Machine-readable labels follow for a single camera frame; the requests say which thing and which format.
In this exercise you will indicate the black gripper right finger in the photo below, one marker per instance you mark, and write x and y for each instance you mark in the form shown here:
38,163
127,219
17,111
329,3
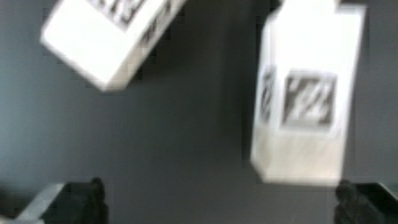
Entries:
367,203

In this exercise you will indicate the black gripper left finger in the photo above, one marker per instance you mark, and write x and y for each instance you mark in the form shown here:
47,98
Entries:
68,204

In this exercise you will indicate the white table leg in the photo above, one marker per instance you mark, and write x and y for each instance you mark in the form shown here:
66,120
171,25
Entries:
305,90
100,34

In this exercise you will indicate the white table leg far left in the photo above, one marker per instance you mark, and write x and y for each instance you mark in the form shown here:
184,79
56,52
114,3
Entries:
305,90

